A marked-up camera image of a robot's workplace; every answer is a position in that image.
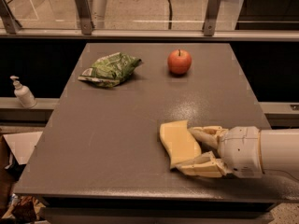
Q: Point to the metal window rail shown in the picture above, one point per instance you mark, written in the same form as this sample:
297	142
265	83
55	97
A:
163	35

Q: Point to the white pump dispenser bottle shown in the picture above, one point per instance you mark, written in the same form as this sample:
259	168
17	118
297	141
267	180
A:
23	93

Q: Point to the green jalapeno chip bag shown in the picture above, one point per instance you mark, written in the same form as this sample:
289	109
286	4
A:
111	70

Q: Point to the metal railing bracket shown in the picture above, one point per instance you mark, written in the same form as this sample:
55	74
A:
212	11
85	17

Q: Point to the far left metal bracket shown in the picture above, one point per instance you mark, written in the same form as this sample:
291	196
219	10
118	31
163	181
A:
11	24

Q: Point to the right metal railing bracket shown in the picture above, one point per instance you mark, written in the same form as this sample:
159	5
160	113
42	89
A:
212	11

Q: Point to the left metal railing bracket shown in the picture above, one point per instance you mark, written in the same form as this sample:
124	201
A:
85	17

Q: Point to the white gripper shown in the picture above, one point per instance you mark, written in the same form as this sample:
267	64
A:
242	150

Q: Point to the red apple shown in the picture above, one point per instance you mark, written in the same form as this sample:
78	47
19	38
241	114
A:
179	61

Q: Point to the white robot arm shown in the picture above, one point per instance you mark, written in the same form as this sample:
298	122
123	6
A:
279	152

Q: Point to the open cardboard box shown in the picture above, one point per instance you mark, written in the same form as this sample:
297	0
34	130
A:
15	151

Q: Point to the yellow wavy sponge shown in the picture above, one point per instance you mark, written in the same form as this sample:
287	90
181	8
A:
178	142

